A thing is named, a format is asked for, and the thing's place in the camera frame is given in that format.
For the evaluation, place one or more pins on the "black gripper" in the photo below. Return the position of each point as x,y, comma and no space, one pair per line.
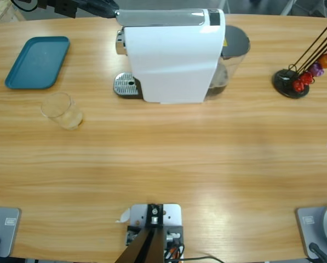
66,6

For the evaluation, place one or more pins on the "clear drinking glass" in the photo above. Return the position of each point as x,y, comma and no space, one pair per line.
62,115

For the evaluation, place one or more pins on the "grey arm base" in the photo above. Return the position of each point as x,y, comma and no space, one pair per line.
7,227
311,227

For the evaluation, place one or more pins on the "red coffee capsule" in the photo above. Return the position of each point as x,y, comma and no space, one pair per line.
298,85
307,77

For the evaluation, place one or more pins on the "purple coffee capsule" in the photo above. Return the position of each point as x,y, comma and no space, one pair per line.
316,69

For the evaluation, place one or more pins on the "orange coffee capsule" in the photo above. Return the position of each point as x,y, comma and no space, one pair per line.
325,60

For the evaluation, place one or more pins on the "white capsule coffee machine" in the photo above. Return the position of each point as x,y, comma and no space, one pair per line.
174,63

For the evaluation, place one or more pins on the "teal plastic tray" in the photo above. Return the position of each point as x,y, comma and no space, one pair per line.
37,63

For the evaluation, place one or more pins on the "wooden crate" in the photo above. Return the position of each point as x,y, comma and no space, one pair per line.
1,12

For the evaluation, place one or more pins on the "clear water tank dark lid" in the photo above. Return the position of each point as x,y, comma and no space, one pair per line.
234,41

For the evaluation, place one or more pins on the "grey office chair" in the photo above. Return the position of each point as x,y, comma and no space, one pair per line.
316,8

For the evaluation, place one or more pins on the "white paper tag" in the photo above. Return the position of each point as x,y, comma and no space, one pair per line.
124,216

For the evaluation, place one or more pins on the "grey camera mount plate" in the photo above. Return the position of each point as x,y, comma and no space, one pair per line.
171,216

